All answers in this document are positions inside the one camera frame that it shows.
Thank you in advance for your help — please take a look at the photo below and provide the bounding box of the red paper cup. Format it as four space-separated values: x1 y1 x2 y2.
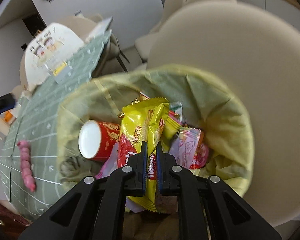
78 120 121 162

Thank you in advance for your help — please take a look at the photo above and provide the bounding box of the pink white snack bag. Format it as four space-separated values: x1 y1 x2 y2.
169 126 205 170

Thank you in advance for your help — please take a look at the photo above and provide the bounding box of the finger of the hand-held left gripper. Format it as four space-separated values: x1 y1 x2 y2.
0 93 17 117

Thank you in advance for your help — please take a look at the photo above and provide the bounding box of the beige mesh food cover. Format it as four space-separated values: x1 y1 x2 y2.
19 15 104 92

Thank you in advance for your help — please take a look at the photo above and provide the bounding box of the pink caterpillar toy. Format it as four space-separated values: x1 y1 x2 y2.
17 140 37 192

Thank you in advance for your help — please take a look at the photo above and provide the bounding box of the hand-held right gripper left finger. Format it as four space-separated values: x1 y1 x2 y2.
17 141 148 240

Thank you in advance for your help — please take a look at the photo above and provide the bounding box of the person's maroon clothing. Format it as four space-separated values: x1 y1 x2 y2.
0 196 30 230

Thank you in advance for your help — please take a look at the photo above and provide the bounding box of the orange white tissue box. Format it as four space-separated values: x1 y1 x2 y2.
0 110 17 130

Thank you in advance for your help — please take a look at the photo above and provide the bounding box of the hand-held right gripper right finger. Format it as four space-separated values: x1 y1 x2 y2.
155 142 283 240

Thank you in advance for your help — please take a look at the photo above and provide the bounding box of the dark doorway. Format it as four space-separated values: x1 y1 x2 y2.
22 14 47 34

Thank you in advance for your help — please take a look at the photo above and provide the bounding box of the small yellow packet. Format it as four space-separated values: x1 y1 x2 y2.
162 116 182 153

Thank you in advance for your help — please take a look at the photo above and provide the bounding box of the yellow red wafer wrapper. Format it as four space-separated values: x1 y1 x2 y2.
117 97 171 213

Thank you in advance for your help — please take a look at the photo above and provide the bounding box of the yellow plastic bin bag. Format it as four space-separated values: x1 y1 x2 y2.
56 64 255 205

